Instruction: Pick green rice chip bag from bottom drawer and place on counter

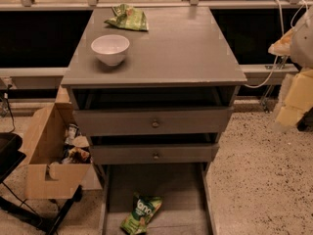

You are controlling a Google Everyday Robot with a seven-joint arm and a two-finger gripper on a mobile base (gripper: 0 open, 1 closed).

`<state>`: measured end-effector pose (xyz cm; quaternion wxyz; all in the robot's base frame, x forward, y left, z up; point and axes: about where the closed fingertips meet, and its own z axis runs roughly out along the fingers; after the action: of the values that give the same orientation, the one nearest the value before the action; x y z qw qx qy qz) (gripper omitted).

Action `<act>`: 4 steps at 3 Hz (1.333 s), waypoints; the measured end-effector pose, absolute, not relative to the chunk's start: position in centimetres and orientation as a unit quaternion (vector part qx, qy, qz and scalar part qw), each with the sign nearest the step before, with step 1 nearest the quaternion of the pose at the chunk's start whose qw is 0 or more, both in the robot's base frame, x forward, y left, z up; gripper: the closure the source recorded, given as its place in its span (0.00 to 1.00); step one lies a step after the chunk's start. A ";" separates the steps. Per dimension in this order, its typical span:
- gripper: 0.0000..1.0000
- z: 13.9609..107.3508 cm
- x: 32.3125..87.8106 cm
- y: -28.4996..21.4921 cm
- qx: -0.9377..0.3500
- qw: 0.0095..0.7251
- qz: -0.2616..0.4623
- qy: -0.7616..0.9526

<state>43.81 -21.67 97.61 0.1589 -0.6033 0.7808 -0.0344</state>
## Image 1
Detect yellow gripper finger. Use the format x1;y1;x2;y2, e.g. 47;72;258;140
268;28;293;56
273;68;313;128

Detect green rice chip bag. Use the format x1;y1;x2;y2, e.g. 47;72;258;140
120;192;162;235

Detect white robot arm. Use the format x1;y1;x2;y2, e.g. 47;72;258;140
268;7;313;128

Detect top grey drawer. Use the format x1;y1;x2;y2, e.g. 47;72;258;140
73;107;233;136

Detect grey wooden drawer cabinet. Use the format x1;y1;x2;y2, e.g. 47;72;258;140
61;6;248;235

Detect middle grey drawer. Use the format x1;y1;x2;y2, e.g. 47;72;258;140
91;144;219;165

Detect open bottom grey drawer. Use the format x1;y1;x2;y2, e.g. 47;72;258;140
100;164;217;235

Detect crumpled green chip bag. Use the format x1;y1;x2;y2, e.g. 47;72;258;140
105;4;149;31

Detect white ceramic bowl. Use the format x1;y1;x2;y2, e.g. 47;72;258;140
91;34;130;67

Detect snack packets in box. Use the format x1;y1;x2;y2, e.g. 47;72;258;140
49;123;91;166

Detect cardboard box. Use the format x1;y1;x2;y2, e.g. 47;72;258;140
22;86;90;199

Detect metal railing frame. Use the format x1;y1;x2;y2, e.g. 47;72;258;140
0;0;313;113

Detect white cable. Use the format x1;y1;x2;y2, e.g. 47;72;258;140
244;0;309;89

